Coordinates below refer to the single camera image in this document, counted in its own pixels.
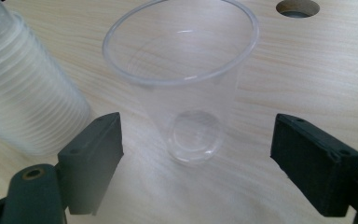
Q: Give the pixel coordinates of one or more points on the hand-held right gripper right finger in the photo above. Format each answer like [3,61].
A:
[317,168]

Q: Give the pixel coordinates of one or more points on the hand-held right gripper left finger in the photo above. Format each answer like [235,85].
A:
[90,168]

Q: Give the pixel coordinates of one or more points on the stack of clear plastic cups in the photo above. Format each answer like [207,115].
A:
[21,87]

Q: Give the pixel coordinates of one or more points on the single clear plastic cup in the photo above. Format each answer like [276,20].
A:
[183,77]

